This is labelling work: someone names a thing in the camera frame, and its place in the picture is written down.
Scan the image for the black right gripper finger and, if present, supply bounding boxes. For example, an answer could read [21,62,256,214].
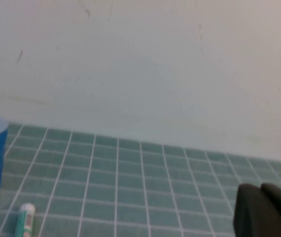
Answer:
[233,182,281,237]

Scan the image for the teal checkered tablecloth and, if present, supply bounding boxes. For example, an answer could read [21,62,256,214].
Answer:
[0,122,281,237]

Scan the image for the green white glue stick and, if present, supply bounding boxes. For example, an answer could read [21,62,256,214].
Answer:
[14,202,36,237]

